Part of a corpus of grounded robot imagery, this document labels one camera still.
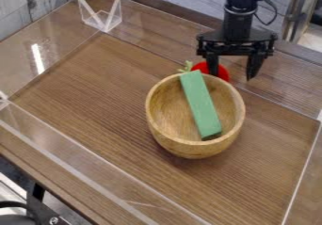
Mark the clear acrylic corner bracket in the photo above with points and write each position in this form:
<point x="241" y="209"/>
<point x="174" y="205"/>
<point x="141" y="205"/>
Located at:
<point x="102" y="20"/>

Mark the green rectangular block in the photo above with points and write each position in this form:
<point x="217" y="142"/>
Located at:
<point x="201" y="104"/>

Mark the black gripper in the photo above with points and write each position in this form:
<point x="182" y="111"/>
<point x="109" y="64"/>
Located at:
<point x="257" y="46"/>

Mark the black table leg clamp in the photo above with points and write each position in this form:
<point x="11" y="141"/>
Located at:
<point x="49" y="217"/>

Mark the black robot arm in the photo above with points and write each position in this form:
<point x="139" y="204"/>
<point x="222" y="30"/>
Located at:
<point x="237" y="39"/>

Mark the red fruit with green stem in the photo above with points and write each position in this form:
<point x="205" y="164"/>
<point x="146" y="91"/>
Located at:
<point x="201" y="66"/>

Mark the metal table frame background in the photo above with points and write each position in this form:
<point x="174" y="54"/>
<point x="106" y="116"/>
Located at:
<point x="297" y="19"/>

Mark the clear acrylic tray wall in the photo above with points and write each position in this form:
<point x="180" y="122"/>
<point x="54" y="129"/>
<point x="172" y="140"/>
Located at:
<point x="105" y="193"/>

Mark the wooden bowl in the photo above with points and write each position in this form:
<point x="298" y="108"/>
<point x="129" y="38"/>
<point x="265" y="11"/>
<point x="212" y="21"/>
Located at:
<point x="170" y="117"/>

